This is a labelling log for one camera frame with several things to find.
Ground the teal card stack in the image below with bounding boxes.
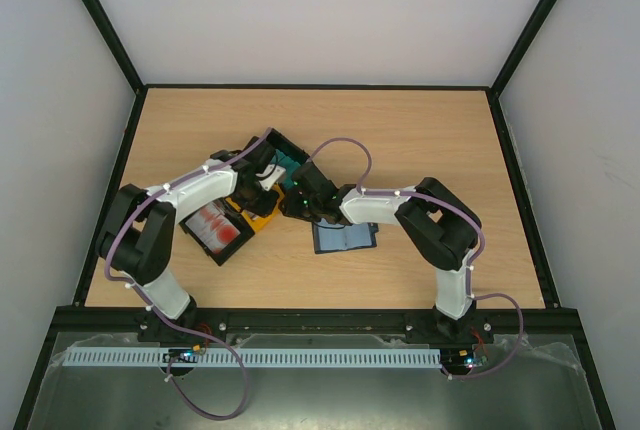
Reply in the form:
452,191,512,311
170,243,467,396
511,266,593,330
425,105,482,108
272,150,300,192

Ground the red patterned card stack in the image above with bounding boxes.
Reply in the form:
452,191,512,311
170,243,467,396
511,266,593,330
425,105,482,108
184,202,247,256

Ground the black bin with red cards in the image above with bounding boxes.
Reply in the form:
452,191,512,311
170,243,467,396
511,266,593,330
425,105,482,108
180,199,255,266

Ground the black bin with teal cards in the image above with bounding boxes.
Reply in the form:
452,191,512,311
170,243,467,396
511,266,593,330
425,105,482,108
244,129,309,192

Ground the light blue slotted cable duct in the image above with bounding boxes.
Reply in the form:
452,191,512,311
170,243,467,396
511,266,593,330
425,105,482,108
62,347,441,369

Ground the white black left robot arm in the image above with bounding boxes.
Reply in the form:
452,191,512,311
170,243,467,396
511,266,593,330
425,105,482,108
96,146,284,328

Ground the black aluminium frame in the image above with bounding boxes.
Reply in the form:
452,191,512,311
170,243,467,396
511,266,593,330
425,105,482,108
9,0,616,430

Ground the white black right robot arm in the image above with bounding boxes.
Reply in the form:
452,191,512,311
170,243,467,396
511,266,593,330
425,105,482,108
279,162,485,342

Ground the blue leather card holder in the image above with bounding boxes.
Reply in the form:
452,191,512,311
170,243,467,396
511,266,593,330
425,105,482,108
311,223,379,254

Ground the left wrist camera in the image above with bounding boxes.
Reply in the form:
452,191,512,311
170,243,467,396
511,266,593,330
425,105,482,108
256,164,286,191

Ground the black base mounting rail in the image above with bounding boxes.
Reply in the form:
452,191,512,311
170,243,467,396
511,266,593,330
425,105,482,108
135,307,496,345

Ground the yellow plastic bin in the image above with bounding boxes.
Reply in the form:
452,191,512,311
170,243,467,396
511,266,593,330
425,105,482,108
226,185,284,233

